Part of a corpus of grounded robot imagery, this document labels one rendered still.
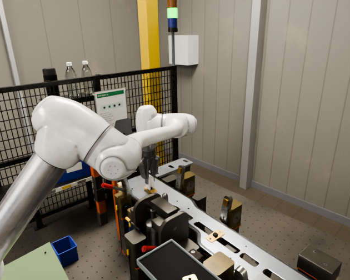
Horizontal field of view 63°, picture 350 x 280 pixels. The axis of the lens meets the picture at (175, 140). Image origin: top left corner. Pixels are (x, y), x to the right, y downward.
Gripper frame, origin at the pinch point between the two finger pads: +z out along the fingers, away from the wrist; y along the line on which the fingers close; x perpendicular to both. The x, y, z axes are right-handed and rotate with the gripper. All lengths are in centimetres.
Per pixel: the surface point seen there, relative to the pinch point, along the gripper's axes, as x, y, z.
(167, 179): 7.2, 17.2, 7.4
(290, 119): 28, 192, 13
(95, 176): 28.5, -17.7, 1.5
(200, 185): 23, 60, 35
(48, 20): 218, 31, -84
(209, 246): -49.3, -6.1, 5.2
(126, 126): 26.7, 4.1, -23.3
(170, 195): -10.5, 5.4, 5.3
